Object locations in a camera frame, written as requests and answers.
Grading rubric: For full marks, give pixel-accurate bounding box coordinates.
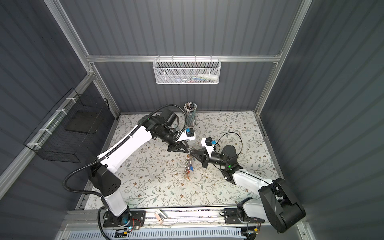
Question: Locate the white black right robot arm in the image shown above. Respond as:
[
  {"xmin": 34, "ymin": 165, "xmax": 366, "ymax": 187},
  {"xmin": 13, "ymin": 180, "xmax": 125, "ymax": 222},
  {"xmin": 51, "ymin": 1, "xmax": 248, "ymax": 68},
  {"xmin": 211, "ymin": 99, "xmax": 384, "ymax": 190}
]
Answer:
[{"xmin": 190, "ymin": 145, "xmax": 306, "ymax": 233}]

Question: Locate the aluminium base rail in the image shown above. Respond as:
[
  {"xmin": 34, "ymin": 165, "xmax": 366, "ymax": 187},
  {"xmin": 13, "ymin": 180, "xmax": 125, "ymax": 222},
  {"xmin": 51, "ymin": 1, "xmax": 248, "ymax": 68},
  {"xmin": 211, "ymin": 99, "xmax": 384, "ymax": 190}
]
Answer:
[{"xmin": 55, "ymin": 205, "xmax": 271, "ymax": 240}]

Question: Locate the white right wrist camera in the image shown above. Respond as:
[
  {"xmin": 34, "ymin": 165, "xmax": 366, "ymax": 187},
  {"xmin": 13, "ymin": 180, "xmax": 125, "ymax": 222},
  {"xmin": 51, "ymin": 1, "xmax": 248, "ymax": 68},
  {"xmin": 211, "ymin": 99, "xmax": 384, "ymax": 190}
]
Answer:
[{"xmin": 201, "ymin": 137, "xmax": 216, "ymax": 157}]

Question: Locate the white wire wall basket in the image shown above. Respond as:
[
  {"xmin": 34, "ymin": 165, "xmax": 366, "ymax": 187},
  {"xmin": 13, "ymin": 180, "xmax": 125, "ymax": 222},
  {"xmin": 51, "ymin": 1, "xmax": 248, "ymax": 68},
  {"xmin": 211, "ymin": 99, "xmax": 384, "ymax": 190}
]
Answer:
[{"xmin": 153, "ymin": 59, "xmax": 222, "ymax": 85}]

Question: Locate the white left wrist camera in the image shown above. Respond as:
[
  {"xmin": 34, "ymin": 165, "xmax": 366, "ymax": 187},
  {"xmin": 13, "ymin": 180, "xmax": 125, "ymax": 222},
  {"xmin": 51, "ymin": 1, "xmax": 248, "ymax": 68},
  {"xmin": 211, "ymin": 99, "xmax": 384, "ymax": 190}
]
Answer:
[{"xmin": 178, "ymin": 128, "xmax": 196, "ymax": 142}]

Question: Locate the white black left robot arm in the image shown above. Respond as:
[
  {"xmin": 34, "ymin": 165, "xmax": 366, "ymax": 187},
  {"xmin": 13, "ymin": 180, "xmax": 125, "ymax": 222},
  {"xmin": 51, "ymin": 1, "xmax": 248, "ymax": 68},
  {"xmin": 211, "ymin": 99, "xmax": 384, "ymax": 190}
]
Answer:
[{"xmin": 90, "ymin": 106, "xmax": 196, "ymax": 217}]

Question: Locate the black wire side basket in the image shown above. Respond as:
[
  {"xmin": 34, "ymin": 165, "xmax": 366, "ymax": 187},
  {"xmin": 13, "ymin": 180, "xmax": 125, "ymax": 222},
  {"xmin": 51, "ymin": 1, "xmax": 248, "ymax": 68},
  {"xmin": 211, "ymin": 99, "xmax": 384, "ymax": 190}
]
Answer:
[{"xmin": 24, "ymin": 92, "xmax": 114, "ymax": 163}]

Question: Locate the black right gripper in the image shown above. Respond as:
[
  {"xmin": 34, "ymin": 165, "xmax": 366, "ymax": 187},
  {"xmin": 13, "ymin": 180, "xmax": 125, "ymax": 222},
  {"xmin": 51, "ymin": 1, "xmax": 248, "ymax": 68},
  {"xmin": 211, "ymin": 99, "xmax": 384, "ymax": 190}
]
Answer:
[{"xmin": 191, "ymin": 149, "xmax": 229, "ymax": 170}]

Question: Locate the white bottle in basket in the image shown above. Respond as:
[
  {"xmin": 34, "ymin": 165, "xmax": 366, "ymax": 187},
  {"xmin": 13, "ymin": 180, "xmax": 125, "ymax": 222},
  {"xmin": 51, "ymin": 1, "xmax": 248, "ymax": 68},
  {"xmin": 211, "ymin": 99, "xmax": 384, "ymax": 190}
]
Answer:
[{"xmin": 198, "ymin": 74, "xmax": 219, "ymax": 82}]

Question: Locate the clear pen cup with pens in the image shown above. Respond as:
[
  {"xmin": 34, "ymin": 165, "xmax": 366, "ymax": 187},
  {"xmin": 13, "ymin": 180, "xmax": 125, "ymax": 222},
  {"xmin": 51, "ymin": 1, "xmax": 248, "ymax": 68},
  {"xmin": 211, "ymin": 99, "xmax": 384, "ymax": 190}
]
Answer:
[{"xmin": 184, "ymin": 102, "xmax": 197, "ymax": 127}]

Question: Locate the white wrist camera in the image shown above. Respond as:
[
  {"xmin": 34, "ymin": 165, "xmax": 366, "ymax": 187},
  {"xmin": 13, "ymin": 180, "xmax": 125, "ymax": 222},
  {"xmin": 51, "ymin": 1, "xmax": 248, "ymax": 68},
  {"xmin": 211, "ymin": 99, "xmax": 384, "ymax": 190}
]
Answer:
[
  {"xmin": 201, "ymin": 137, "xmax": 216, "ymax": 157},
  {"xmin": 178, "ymin": 128, "xmax": 196, "ymax": 142}
]

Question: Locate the round metal key organizer plate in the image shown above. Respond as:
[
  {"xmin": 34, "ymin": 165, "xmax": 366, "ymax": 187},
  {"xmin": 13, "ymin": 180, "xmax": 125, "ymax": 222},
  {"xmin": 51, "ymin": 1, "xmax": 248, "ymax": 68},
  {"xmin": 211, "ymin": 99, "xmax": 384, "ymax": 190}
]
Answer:
[{"xmin": 184, "ymin": 154, "xmax": 194, "ymax": 180}]

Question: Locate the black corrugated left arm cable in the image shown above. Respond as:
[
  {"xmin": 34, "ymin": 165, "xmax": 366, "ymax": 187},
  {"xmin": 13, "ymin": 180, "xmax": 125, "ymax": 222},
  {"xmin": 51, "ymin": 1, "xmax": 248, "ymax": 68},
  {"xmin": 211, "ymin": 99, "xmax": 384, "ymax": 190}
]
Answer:
[{"xmin": 62, "ymin": 104, "xmax": 188, "ymax": 199}]

